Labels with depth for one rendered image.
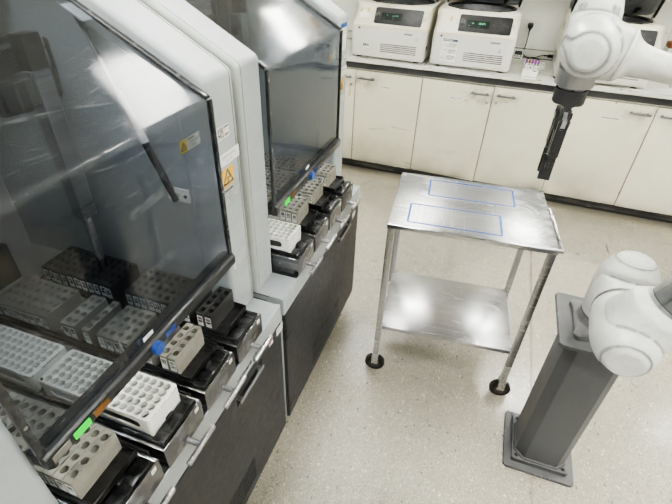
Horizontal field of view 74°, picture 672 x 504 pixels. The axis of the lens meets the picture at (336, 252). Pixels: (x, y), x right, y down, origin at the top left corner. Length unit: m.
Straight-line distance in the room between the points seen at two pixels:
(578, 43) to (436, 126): 2.68
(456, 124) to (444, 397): 2.16
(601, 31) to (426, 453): 1.56
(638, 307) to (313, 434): 1.29
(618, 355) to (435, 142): 2.67
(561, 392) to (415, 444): 0.62
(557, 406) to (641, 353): 0.57
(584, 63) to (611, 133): 2.68
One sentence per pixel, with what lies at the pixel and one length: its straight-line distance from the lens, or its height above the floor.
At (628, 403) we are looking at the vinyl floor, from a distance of 2.51.
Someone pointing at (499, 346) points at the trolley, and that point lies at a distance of 2.07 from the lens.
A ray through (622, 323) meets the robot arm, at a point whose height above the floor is 0.93.
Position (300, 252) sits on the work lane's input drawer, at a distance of 1.50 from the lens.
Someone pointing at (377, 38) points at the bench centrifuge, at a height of 1.04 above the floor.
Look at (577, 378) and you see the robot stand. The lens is 1.71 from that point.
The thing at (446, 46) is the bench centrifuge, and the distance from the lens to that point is 3.53.
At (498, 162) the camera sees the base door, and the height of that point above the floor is 0.27.
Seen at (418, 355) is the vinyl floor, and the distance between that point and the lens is 2.31.
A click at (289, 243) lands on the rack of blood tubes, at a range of 1.49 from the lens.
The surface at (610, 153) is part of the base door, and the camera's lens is 3.75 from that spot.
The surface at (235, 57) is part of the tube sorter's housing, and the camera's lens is 1.17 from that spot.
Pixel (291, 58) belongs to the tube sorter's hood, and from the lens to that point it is 1.39.
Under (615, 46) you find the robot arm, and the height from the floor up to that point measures 1.54.
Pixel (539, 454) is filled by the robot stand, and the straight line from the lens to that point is 2.04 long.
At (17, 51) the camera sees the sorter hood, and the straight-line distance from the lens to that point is 0.99.
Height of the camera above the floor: 1.71
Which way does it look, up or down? 36 degrees down
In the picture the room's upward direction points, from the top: 2 degrees clockwise
